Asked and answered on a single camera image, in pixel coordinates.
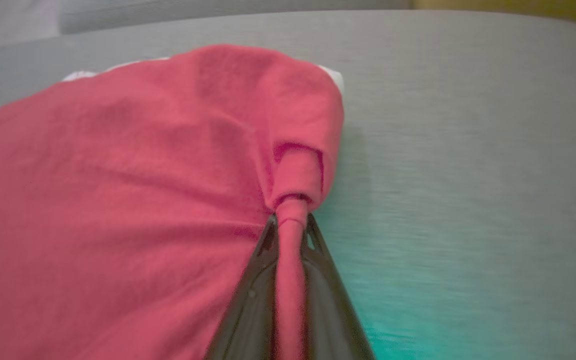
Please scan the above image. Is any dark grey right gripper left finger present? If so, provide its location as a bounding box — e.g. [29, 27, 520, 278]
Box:
[204, 215, 280, 360]

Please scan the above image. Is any grey fabric sofa seat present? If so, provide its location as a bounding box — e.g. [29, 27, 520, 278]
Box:
[0, 10, 576, 360]

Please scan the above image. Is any mustard yellow upholstered block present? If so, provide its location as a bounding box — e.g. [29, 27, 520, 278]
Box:
[413, 0, 576, 31]

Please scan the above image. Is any red white basketball jersey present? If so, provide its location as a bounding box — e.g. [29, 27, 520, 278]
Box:
[0, 44, 345, 360]

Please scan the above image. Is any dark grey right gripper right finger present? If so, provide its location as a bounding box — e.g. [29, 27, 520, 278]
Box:
[302, 212, 376, 360]

